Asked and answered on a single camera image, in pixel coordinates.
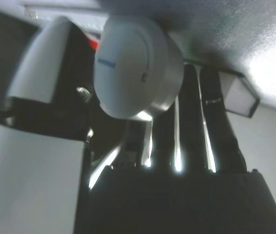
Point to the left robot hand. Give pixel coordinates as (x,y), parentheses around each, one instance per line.
(164,200)

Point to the grey tape measure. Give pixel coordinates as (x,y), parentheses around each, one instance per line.
(128,68)

